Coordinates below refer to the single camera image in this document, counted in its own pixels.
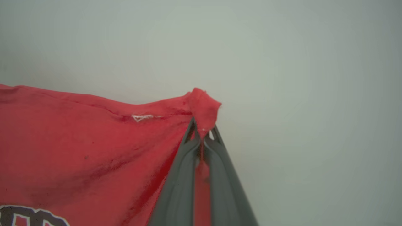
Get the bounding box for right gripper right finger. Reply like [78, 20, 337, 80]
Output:
[203, 125, 259, 226]

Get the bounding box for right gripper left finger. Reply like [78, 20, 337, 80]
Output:
[148, 117, 202, 226]

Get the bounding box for red and white jersey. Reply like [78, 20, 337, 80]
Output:
[0, 84, 222, 226]

